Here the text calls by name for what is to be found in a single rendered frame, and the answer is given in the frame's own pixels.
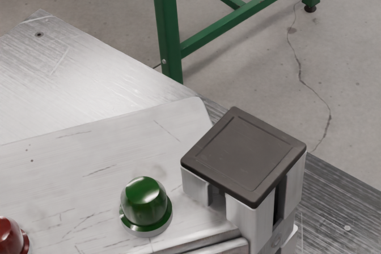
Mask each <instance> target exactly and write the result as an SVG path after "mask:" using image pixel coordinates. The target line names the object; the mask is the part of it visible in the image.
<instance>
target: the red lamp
mask: <svg viewBox="0 0 381 254"><path fill-rule="evenodd" d="M31 253H32V246H31V242H30V240H29V238H28V236H27V234H26V233H25V232H24V231H23V230H22V229H21V228H20V227H19V225H18V224H17V222H16V221H15V220H14V219H12V218H10V217H6V216H1V215H0V254H31Z"/></svg>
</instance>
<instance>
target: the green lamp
mask: <svg viewBox="0 0 381 254"><path fill-rule="evenodd" d="M120 200H121V204H120V208H119V215H120V220H121V224H122V226H123V228H124V229H125V230H126V231H127V232H128V233H130V234H132V235H134V236H137V237H141V238H149V237H152V236H156V235H159V234H160V233H162V232H163V231H164V230H165V229H167V227H168V226H169V225H170V223H171V221H172V217H173V210H172V203H171V200H170V198H169V197H168V196H167V194H166V190H165V188H164V186H163V185H162V183H160V182H159V181H157V180H155V179H153V178H151V177H148V176H140V177H136V178H134V179H132V180H131V181H130V182H128V183H127V185H126V186H125V187H124V188H123V190H122V192H121V196H120Z"/></svg>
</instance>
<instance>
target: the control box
mask: <svg viewBox="0 0 381 254"><path fill-rule="evenodd" d="M212 126H213V123H212V121H211V119H210V117H209V114H208V112H207V110H206V107H205V105H204V103H203V101H202V100H201V99H200V98H199V97H194V96H193V97H190V98H186V99H181V100H177V101H173V102H170V103H166V104H161V105H157V106H154V107H150V108H146V109H142V110H139V111H134V112H130V113H126V114H123V115H118V116H114V117H110V118H105V119H102V120H98V121H94V122H89V123H86V124H82V125H78V126H74V127H70V128H66V129H62V130H58V131H55V132H51V133H47V134H42V135H39V136H35V137H31V138H26V139H22V140H19V141H15V142H10V143H6V144H3V145H0V215H1V216H6V217H10V218H12V219H14V220H15V221H16V222H17V224H18V225H19V227H20V228H21V229H22V230H23V231H24V232H25V233H26V234H27V236H28V238H29V240H30V242H31V246H32V253H31V254H249V242H248V240H247V239H246V238H245V237H243V236H242V234H241V232H240V230H239V228H238V227H236V226H235V225H234V224H233V223H232V222H231V221H229V220H228V219H227V218H226V198H225V197H223V196H222V195H220V194H218V193H213V202H212V203H211V204H210V206H205V205H203V204H202V203H200V202H198V201H197V200H195V199H194V198H192V197H191V196H189V195H187V194H186V193H184V192H183V184H182V178H181V169H180V159H181V158H182V157H183V156H184V155H185V154H186V153H187V152H188V151H189V150H190V149H191V148H192V147H193V146H194V145H195V144H196V142H197V141H198V140H199V139H200V138H201V137H202V136H203V135H204V134H205V133H206V132H207V131H208V130H209V129H210V128H211V127H212ZM140 176H148V177H151V178H153V179H155V180H157V181H159V182H160V183H162V185H163V186H164V188H165V190H166V194H167V196H168V197H169V198H170V200H171V203H172V210H173V217H172V221H171V223H170V225H169V226H168V227H167V229H165V230H164V231H163V232H162V233H160V234H159V235H156V236H152V237H149V238H141V237H137V236H134V235H132V234H130V233H128V232H127V231H126V230H125V229H124V228H123V226H122V224H121V220H120V215H119V208H120V204H121V200H120V196H121V192H122V190H123V188H124V187H125V186H126V185H127V183H128V182H130V181H131V180H132V179H134V178H136V177H140Z"/></svg>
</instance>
